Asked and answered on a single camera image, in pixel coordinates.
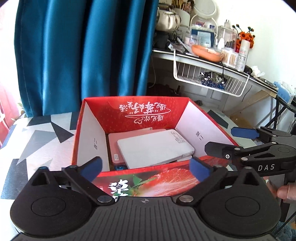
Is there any round white vanity mirror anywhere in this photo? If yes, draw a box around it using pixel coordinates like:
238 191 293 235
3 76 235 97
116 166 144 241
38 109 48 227
193 0 217 19

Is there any cotton swab box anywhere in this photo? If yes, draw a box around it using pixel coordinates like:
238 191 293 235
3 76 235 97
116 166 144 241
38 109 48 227
221 48 238 69

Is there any pink power bank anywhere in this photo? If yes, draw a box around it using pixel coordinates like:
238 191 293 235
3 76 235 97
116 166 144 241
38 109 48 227
108 128 166 166

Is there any white brush holder cup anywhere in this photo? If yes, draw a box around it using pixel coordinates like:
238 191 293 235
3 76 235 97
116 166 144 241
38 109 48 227
173 8 190 27

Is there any beige pumpkin bag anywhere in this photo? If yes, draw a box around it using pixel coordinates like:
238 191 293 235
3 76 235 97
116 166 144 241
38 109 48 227
156 9 181 32

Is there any orange oval dish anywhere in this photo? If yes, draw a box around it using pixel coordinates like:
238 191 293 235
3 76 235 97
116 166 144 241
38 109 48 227
191 45 224 62

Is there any white power bank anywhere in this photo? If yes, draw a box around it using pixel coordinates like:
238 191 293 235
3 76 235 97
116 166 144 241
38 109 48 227
117 129 195 169

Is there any person's right hand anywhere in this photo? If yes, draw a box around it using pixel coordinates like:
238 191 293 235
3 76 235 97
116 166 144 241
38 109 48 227
263 177 296 203

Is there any white spray bottle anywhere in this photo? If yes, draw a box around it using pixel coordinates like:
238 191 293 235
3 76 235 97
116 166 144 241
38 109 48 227
235 40 250 72

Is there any pink printed backdrop cloth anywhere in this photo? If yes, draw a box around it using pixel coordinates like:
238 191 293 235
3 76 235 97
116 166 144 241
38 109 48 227
0 87 23 148

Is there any blue battery pack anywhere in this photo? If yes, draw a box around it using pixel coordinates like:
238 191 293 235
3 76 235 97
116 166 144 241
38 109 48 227
114 165 128 171

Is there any blue velvet curtain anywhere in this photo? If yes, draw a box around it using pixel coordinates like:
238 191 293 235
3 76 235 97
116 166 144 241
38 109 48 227
14 1 158 117

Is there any white wire basket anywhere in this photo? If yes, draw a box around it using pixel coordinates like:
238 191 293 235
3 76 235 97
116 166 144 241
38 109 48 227
173 52 250 97

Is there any red strawberry cardboard box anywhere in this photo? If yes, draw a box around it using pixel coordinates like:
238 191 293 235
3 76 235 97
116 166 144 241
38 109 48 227
72 96 235 198

